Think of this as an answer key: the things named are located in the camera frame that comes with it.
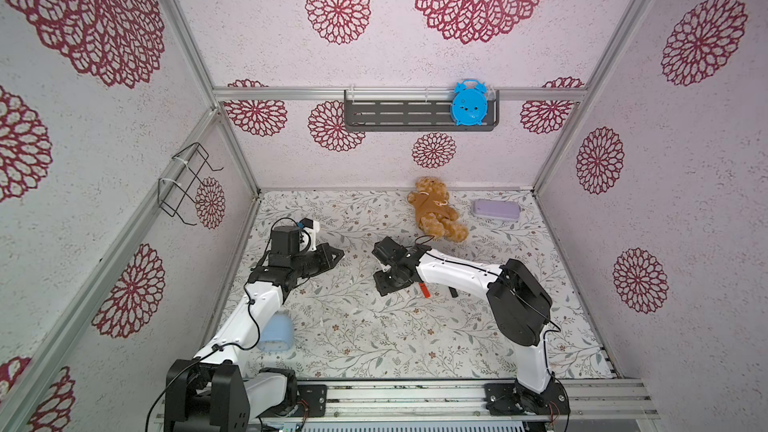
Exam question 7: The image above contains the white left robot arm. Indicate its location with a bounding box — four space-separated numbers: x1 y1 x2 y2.
156 218 344 431

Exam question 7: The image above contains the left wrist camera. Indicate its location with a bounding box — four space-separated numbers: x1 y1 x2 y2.
298 218 320 252

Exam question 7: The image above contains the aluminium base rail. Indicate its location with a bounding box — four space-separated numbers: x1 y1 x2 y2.
298 378 659 425

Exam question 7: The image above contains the black wire wall basket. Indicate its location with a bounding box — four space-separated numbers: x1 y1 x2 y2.
156 142 223 227

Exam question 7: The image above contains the light blue cup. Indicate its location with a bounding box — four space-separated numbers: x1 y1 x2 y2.
257 313 294 353

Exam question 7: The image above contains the grey wall shelf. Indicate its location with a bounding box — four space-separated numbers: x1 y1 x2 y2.
343 90 500 132

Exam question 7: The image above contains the purple rectangular case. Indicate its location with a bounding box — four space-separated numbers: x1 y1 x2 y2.
472 199 521 222

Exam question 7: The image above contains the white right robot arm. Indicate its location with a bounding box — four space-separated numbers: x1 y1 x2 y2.
373 237 571 418

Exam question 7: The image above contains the blue alarm clock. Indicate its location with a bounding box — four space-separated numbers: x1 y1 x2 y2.
450 79 488 126

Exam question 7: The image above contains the brown teddy bear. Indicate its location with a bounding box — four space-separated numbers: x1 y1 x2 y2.
407 177 469 243

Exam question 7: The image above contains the red usb drive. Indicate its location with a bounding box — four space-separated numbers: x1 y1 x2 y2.
419 283 431 298

